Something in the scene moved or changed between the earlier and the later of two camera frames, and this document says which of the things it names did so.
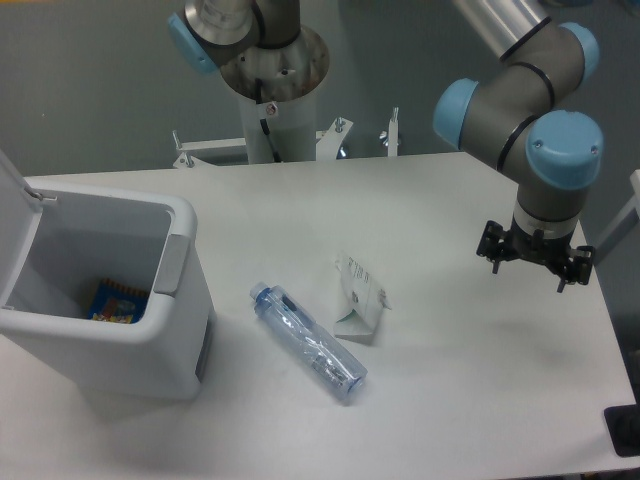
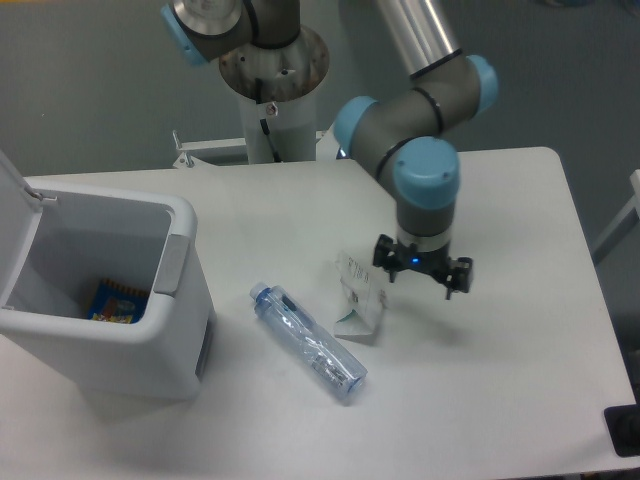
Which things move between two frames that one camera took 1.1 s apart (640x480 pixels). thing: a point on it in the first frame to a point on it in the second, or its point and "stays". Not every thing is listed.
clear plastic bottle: [341, 372] stays
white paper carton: [365, 298] stays
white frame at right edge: [624, 223] stays
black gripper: [552, 251] to [437, 263]
